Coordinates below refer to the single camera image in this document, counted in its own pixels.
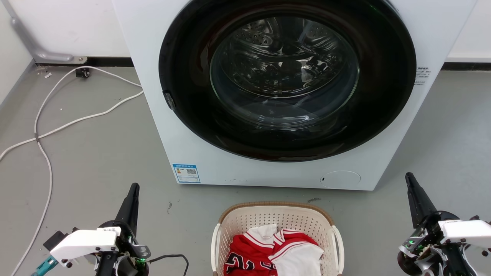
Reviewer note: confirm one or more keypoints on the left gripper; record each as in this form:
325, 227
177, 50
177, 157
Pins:
84, 242

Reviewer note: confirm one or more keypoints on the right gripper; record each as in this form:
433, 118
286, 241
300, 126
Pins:
460, 230

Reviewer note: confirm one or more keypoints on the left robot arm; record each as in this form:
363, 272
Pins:
46, 265

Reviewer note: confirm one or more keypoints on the white perforated laundry basket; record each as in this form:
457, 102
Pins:
276, 215

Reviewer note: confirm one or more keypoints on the blue energy label sticker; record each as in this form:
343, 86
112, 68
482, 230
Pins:
186, 173

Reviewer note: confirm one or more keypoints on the white front-load washing machine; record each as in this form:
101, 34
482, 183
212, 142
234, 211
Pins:
184, 153

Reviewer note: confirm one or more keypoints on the round white filter cover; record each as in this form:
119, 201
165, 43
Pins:
340, 179

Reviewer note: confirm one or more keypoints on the red basketball jersey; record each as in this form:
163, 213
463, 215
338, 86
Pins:
249, 253

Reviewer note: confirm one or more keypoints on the white t-shirt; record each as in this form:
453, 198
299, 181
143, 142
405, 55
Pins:
297, 258

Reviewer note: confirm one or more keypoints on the black round washer door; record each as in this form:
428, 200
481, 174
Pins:
191, 57

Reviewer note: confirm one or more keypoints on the grey wall pipe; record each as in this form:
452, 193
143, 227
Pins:
36, 51

